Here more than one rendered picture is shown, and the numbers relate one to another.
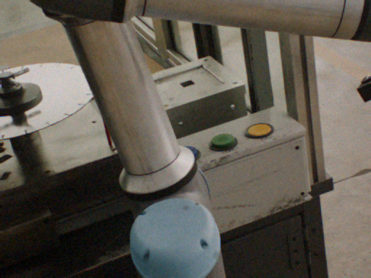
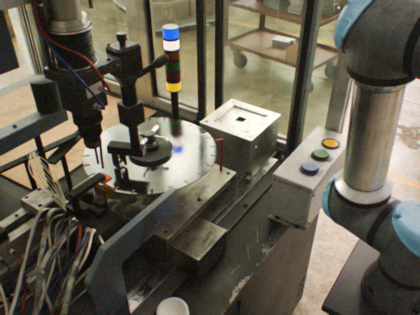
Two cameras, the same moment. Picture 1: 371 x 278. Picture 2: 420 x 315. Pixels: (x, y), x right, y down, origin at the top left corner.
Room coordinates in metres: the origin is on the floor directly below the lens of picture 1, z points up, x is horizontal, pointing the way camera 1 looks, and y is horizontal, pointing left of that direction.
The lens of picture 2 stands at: (0.65, 0.74, 1.56)
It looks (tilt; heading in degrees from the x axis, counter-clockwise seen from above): 36 degrees down; 322
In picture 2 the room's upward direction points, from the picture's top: straight up
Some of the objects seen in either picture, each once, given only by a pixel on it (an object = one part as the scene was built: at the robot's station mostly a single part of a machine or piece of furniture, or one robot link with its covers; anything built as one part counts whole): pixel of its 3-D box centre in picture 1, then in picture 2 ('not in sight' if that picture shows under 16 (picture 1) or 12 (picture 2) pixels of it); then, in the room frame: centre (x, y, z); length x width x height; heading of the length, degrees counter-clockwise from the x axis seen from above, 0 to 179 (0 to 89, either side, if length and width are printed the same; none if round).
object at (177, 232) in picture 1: (178, 259); (413, 239); (0.87, 0.04, 0.91); 0.13 x 0.12 x 0.14; 0
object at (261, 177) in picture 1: (225, 176); (311, 176); (1.21, -0.05, 0.82); 0.28 x 0.11 x 0.15; 107
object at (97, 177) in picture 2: not in sight; (91, 194); (1.37, 0.51, 0.95); 0.10 x 0.03 x 0.07; 107
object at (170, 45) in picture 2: not in sight; (171, 43); (1.64, 0.10, 1.11); 0.05 x 0.04 x 0.03; 17
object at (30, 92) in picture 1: (11, 93); (150, 146); (1.43, 0.32, 0.96); 0.11 x 0.11 x 0.03
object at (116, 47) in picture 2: not in sight; (127, 82); (1.38, 0.38, 1.17); 0.06 x 0.05 x 0.20; 98
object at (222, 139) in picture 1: (223, 143); (320, 155); (1.19, -0.06, 0.90); 0.04 x 0.04 x 0.02
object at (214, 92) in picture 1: (193, 115); (239, 139); (1.47, -0.02, 0.82); 0.18 x 0.18 x 0.15; 17
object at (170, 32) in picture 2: not in sight; (170, 32); (1.64, 0.10, 1.14); 0.05 x 0.04 x 0.03; 17
